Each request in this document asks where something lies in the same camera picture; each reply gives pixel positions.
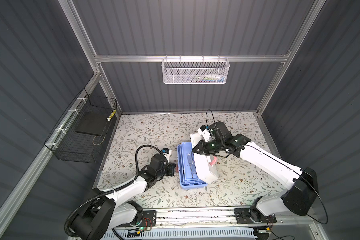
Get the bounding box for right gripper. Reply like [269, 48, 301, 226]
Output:
[191, 139, 223, 155]

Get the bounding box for clear handled screwdriver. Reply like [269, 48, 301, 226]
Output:
[187, 153, 197, 179]

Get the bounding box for white blue plastic toolbox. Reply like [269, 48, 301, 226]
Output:
[177, 133, 219, 190]

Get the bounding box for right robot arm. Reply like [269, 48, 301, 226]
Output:
[191, 121, 323, 224]

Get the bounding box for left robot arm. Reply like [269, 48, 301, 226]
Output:
[64, 148, 176, 240]

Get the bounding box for yellow marker in basket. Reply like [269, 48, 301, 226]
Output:
[107, 110, 117, 121]

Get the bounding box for black pad in basket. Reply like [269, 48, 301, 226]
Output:
[75, 112, 111, 137]

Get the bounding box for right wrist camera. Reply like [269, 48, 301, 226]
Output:
[198, 125, 214, 142]

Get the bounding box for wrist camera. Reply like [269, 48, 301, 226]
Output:
[162, 148, 172, 161]
[198, 125, 214, 142]

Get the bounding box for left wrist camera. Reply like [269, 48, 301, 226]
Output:
[162, 148, 172, 161]

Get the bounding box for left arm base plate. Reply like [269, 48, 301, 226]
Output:
[127, 210, 157, 227]

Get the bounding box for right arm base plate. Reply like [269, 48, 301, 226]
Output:
[234, 207, 277, 224]

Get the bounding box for white wire mesh basket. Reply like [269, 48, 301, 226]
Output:
[161, 58, 230, 85]

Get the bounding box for white perforated cable duct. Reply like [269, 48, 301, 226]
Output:
[102, 227, 258, 240]

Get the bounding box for black wire basket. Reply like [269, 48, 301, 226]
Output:
[45, 90, 118, 164]

